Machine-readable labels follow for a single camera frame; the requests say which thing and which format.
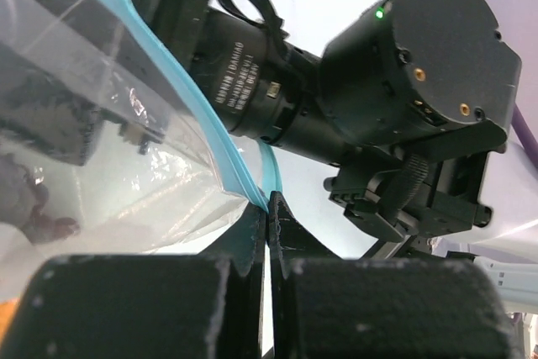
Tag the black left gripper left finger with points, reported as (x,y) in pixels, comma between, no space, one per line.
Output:
(206,305)

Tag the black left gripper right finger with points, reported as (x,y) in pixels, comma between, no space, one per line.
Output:
(328,307)

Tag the clear zip top bag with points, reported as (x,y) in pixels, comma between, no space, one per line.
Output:
(103,115)

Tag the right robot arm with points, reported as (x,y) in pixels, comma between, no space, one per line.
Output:
(413,104)

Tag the dark purple fake grapes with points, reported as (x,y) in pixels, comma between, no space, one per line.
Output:
(23,203)

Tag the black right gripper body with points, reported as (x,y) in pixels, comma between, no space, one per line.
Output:
(259,85)

